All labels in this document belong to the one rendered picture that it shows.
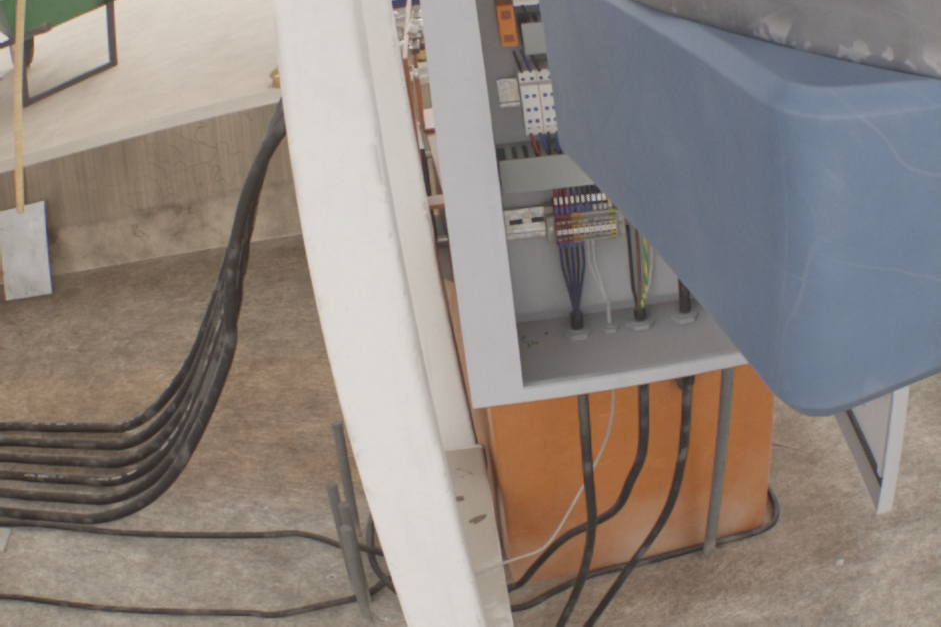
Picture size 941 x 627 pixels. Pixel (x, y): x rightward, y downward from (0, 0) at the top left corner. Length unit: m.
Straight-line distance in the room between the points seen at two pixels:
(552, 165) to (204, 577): 1.20
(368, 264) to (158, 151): 2.86
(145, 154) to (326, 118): 2.88
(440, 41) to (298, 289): 2.21
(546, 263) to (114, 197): 2.44
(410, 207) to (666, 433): 0.53
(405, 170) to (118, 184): 1.98
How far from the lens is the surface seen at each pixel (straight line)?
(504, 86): 1.64
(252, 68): 4.55
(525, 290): 1.73
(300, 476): 2.77
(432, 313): 2.21
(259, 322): 3.46
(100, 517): 2.69
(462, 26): 1.43
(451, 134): 1.47
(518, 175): 1.61
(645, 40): 0.26
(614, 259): 1.73
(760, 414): 2.28
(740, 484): 2.34
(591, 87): 0.31
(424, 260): 2.18
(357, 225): 1.08
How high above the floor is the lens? 1.42
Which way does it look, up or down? 24 degrees down
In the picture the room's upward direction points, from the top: 7 degrees counter-clockwise
